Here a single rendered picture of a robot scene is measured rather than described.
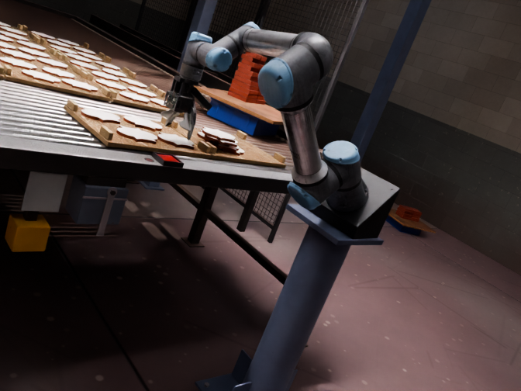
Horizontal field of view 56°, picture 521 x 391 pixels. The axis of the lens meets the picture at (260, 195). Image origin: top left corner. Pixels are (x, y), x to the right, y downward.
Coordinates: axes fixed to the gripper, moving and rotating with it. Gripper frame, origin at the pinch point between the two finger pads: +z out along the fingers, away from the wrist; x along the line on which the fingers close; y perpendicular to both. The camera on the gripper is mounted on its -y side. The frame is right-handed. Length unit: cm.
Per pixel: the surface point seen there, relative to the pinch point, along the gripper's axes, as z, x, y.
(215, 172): 6.2, 20.6, -4.1
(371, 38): -106, -310, -530
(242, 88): -14, -62, -81
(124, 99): 2, -52, -6
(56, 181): 14, 16, 48
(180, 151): 3.7, 9.4, 4.3
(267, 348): 66, 48, -33
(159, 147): 3.3, 8.8, 12.7
